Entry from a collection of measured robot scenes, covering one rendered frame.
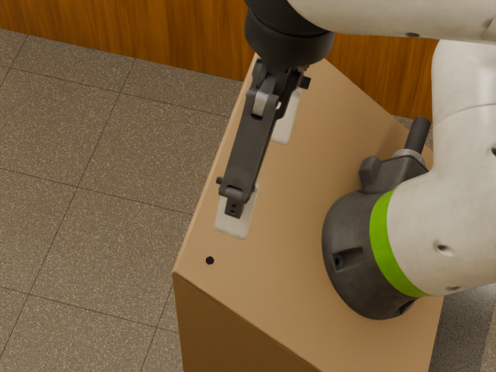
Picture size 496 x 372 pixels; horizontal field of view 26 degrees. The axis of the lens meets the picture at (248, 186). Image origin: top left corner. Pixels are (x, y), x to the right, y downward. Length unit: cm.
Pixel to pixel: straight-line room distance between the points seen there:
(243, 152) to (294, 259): 29
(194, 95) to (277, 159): 161
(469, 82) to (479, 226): 15
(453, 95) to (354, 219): 17
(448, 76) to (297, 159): 19
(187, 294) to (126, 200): 153
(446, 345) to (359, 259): 25
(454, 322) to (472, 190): 35
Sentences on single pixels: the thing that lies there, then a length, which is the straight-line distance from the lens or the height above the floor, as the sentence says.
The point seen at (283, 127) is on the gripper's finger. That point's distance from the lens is 105.
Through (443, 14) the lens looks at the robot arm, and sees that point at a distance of 68.
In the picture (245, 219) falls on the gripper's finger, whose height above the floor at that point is 135.
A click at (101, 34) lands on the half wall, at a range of 284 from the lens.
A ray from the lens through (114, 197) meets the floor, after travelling 260.
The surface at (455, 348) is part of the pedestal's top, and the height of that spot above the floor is 94.
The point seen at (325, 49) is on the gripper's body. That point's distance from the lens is 88.
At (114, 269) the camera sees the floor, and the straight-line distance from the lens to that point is 250.
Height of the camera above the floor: 215
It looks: 56 degrees down
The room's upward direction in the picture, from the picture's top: straight up
